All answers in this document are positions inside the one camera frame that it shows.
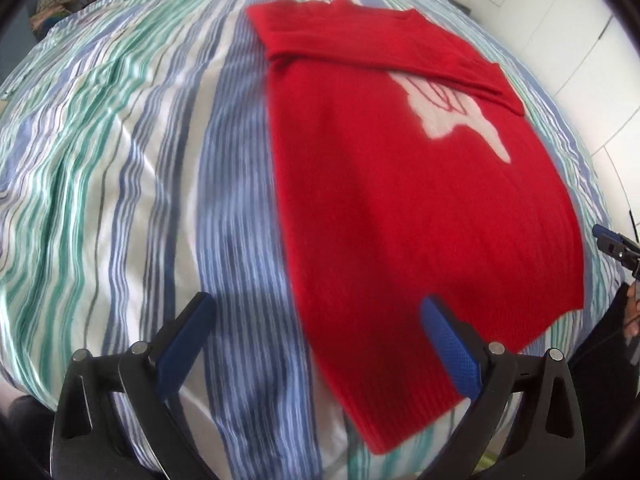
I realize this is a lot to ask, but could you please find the red sweater with white print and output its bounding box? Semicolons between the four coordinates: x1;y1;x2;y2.
247;0;585;454

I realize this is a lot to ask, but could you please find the person's right hand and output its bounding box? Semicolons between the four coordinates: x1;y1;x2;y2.
624;281;640;339

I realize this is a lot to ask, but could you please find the striped blue green bedspread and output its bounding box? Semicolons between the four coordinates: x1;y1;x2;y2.
1;0;610;479

